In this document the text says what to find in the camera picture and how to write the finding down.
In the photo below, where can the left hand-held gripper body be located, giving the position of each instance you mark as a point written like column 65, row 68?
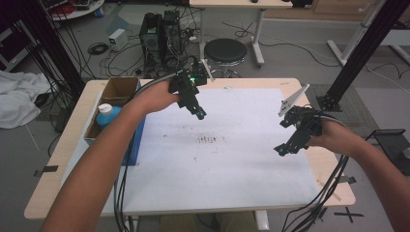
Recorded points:
column 187, row 90

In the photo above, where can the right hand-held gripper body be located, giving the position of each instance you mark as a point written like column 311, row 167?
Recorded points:
column 307, row 124

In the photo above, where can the person's left hand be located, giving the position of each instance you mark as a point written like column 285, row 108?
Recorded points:
column 156, row 96

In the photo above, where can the person's right hand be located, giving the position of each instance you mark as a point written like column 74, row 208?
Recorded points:
column 336, row 138

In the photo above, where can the dark floor mat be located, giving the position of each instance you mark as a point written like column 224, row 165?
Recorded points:
column 357, row 109

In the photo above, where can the black round stool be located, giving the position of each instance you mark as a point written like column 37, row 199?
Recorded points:
column 225, row 50

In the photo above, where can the white table mat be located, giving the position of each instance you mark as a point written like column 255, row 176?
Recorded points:
column 225, row 174

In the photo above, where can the black computer tower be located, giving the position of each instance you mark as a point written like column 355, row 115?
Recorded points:
column 159, row 35

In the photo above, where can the cardboard box with blue side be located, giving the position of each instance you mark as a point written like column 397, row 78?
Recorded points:
column 120, row 88

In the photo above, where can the white table leg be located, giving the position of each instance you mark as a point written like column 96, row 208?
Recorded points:
column 261, row 220

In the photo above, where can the blue bottle with white cap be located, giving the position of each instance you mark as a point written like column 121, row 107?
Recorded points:
column 108, row 119

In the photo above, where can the small white box device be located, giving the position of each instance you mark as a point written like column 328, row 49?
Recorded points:
column 117, row 38

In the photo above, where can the black tape cross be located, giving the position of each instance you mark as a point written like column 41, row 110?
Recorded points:
column 348, row 215

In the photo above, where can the wooden desk with white legs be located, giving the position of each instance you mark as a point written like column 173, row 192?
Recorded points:
column 238, row 3

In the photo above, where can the white metal stand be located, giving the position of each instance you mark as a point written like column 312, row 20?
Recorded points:
column 357, row 35

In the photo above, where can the round white table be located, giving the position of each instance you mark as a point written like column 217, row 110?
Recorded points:
column 80, row 11

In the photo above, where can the black tape strip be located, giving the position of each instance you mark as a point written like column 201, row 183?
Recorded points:
column 46, row 170

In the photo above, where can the white cloth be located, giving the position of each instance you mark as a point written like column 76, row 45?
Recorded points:
column 19, row 96

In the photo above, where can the black metal frame post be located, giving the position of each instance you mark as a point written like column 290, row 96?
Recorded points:
column 364, row 48
column 51, row 45

